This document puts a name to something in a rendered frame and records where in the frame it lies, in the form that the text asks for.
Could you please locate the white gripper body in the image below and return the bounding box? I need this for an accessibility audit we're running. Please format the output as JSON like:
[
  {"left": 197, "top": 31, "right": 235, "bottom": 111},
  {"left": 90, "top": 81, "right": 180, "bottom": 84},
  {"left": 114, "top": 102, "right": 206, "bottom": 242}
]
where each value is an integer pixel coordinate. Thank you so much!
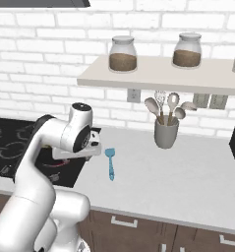
[{"left": 50, "top": 143, "right": 102, "bottom": 161}]

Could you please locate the dark pot with red rim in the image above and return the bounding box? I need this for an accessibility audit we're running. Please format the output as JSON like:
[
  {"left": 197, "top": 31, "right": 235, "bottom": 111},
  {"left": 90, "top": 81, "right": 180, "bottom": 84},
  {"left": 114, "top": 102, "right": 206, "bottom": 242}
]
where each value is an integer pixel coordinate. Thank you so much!
[{"left": 36, "top": 148, "right": 74, "bottom": 169}]

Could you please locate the blue spatula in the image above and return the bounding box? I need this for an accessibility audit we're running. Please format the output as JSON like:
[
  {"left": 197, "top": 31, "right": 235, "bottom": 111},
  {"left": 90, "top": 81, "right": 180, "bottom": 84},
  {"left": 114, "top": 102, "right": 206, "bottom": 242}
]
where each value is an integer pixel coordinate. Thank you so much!
[{"left": 104, "top": 148, "right": 116, "bottom": 182}]

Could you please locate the black hob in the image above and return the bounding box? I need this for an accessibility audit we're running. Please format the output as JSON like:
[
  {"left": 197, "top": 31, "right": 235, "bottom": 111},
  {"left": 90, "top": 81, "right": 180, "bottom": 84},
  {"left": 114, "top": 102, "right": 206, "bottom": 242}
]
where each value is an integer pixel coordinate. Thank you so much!
[{"left": 0, "top": 116, "right": 102, "bottom": 189}]

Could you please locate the wooden spoon with pale head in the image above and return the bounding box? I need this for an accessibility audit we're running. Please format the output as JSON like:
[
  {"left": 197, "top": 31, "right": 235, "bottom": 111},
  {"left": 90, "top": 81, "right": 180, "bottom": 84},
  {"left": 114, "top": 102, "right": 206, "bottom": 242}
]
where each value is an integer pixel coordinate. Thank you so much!
[{"left": 144, "top": 96, "right": 164, "bottom": 126}]

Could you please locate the grey utensil holder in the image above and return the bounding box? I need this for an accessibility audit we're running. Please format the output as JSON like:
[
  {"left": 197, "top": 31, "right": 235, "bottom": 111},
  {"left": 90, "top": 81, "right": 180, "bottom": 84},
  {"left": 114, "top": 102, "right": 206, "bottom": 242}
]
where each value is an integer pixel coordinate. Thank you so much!
[{"left": 153, "top": 115, "right": 180, "bottom": 150}]

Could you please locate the glass jar with brown contents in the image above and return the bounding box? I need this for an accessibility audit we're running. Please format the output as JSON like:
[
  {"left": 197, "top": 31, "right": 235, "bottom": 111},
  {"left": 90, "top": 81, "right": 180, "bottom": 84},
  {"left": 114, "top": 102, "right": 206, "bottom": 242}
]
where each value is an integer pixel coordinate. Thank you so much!
[
  {"left": 171, "top": 31, "right": 203, "bottom": 70},
  {"left": 108, "top": 34, "right": 139, "bottom": 74}
]

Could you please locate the brown drawer front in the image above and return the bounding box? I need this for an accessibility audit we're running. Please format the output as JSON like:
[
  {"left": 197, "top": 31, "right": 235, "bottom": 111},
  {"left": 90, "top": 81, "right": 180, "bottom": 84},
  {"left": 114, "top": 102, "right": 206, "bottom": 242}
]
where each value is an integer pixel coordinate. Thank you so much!
[
  {"left": 172, "top": 224, "right": 235, "bottom": 252},
  {"left": 77, "top": 210, "right": 176, "bottom": 252}
]

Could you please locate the slotted wooden spoon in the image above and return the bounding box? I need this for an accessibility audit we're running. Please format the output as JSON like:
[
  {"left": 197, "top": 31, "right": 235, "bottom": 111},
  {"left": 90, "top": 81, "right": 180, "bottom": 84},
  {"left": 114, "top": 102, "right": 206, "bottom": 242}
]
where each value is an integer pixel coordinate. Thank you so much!
[{"left": 166, "top": 92, "right": 181, "bottom": 126}]

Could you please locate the small pale wooden spoon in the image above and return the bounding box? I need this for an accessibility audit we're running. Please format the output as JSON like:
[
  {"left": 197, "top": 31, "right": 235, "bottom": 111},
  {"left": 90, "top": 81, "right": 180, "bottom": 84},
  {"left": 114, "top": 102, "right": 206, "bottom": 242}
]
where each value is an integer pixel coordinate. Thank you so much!
[{"left": 173, "top": 106, "right": 187, "bottom": 121}]

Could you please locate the pale wooden ladle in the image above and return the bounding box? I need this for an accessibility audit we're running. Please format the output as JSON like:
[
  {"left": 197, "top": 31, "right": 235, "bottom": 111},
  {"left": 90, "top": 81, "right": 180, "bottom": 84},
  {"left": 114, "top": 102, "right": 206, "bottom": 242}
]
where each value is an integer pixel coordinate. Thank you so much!
[{"left": 180, "top": 100, "right": 198, "bottom": 112}]

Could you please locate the dark range hood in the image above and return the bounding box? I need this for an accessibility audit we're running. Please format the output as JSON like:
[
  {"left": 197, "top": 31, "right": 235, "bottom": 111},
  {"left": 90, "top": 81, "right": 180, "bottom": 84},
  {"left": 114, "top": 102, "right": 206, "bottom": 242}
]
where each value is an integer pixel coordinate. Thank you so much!
[{"left": 0, "top": 0, "right": 91, "bottom": 9}]

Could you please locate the white drawer handle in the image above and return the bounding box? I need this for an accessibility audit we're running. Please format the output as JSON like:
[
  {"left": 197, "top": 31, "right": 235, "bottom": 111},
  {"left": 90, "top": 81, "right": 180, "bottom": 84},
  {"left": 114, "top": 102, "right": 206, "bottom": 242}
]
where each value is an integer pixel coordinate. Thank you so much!
[
  {"left": 110, "top": 215, "right": 139, "bottom": 228},
  {"left": 219, "top": 234, "right": 235, "bottom": 248}
]

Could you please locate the wire whisk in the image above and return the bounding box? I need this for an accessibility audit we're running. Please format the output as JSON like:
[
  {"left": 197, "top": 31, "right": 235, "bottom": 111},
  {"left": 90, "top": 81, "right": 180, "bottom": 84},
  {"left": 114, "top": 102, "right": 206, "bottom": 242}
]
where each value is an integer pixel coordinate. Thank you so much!
[{"left": 153, "top": 90, "right": 167, "bottom": 116}]

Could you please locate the beige wall shelf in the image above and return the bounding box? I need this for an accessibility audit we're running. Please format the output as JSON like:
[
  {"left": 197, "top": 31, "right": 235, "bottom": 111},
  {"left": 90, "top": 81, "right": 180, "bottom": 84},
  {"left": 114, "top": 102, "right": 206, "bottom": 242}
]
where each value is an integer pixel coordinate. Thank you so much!
[{"left": 77, "top": 54, "right": 235, "bottom": 96}]

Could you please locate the grey wall switch plate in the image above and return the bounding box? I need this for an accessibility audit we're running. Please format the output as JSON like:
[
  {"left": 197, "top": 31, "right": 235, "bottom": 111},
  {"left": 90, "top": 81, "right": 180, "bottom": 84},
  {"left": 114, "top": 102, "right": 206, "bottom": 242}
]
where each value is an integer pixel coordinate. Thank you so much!
[
  {"left": 192, "top": 93, "right": 210, "bottom": 109},
  {"left": 209, "top": 94, "right": 228, "bottom": 110}
]

